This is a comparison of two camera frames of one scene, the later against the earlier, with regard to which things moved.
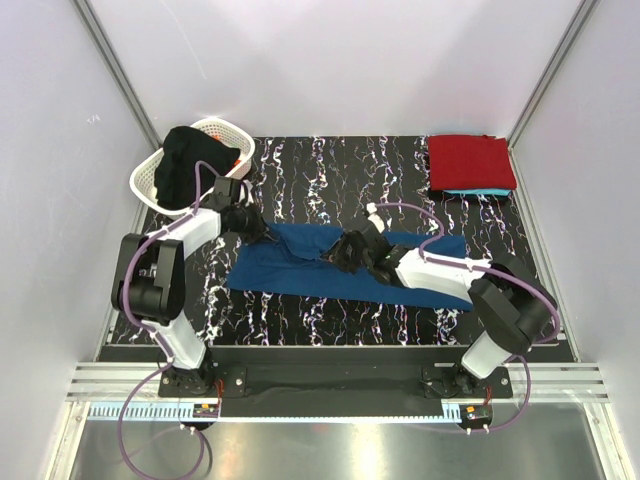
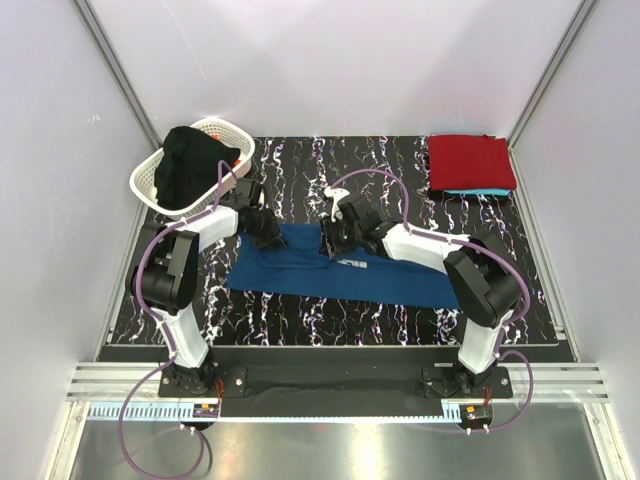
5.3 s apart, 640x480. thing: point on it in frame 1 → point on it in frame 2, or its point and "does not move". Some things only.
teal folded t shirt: (505, 192) does not move
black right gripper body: (369, 264) → (345, 237)
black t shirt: (175, 174) does not move
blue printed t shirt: (288, 259) does not move
